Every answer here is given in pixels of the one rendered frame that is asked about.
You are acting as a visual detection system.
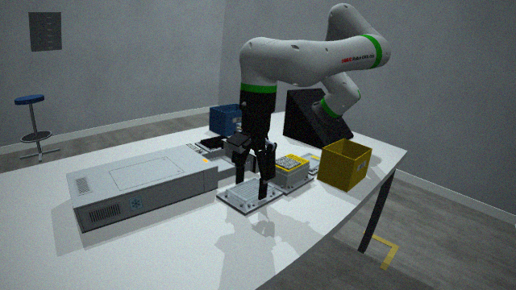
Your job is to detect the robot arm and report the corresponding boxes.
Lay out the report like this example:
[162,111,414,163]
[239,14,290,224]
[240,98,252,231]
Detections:
[239,3,391,127]

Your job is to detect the dark blue open bin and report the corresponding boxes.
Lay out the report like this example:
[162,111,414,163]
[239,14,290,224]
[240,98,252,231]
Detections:
[209,103,242,137]

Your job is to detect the yellow open-top box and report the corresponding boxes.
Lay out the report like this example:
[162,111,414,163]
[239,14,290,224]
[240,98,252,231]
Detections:
[317,139,372,193]

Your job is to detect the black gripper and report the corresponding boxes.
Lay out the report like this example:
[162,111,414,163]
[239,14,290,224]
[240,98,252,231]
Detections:
[231,111,277,200]

